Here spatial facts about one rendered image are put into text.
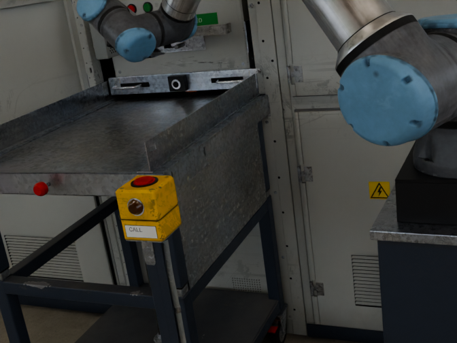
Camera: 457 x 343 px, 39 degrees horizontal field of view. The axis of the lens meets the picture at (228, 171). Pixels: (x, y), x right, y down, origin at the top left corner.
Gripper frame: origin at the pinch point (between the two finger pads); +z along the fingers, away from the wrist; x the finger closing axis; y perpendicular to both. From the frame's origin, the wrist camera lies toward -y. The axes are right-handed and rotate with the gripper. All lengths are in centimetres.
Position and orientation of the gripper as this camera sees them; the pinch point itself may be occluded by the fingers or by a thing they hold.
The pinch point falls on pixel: (155, 52)
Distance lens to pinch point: 195.3
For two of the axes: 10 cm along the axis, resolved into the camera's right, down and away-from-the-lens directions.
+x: 0.7, -9.9, 1.6
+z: 3.9, 1.7, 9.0
